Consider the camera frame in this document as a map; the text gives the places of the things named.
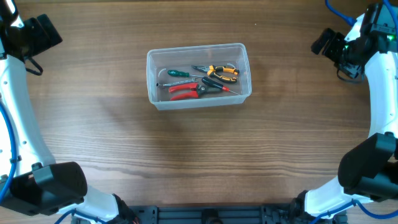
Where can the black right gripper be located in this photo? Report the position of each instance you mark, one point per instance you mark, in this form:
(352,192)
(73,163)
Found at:
(336,39)

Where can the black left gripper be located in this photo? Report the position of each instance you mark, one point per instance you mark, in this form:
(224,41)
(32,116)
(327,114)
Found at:
(43,41)

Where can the orange black pliers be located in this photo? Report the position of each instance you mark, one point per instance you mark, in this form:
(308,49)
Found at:
(217,72)

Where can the black red screwdriver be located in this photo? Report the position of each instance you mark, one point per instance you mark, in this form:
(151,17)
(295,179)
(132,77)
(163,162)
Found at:
(214,84)

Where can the green handled screwdriver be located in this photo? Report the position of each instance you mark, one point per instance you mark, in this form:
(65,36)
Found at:
(176,73)

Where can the silver socket wrench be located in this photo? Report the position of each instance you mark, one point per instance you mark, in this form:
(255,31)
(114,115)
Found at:
(168,85)

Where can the red handled cutters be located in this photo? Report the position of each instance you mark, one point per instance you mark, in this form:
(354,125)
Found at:
(194,90)

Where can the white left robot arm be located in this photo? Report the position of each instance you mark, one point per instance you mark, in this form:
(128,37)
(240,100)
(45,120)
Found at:
(32,181)

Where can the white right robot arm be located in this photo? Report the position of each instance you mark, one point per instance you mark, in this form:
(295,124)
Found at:
(365,174)

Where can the clear plastic container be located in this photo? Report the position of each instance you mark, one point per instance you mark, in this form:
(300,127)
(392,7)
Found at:
(159,61)

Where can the black aluminium frame rail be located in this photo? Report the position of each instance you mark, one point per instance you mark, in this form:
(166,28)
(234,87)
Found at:
(261,214)

